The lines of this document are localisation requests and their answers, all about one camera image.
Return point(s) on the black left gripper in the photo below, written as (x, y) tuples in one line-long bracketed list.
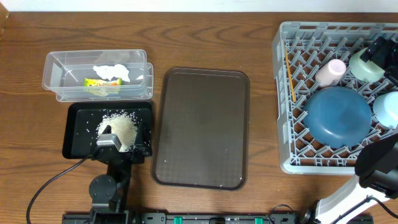
[(145, 150)]

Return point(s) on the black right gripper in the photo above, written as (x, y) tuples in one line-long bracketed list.
[(379, 52)]

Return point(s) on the pile of rice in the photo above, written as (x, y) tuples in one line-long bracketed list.
[(123, 123)]

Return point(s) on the green bowl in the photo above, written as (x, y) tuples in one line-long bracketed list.
[(365, 71)]

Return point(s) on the yellow green snack wrapper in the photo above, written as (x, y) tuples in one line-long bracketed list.
[(102, 87)]

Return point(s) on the light blue bowl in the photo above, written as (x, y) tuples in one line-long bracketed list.
[(385, 107)]

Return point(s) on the pink cup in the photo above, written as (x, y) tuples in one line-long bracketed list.
[(330, 72)]

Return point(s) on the white tissue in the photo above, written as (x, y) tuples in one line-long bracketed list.
[(109, 72)]

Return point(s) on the dark blue bowl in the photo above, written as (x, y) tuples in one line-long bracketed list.
[(337, 117)]

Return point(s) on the wooden chopstick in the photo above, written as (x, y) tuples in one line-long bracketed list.
[(289, 74)]

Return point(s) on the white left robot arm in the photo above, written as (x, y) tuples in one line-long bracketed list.
[(109, 191)]

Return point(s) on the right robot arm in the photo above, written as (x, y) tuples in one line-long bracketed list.
[(374, 180)]

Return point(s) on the grey dishwasher rack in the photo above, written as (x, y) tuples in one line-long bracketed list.
[(311, 45)]

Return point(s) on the black tray bin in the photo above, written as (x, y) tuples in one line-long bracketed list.
[(83, 116)]

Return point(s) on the clear plastic bin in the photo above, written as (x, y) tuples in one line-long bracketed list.
[(65, 72)]

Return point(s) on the brown serving tray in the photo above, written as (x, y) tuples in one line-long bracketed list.
[(203, 128)]

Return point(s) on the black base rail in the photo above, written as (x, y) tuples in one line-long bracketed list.
[(163, 218)]

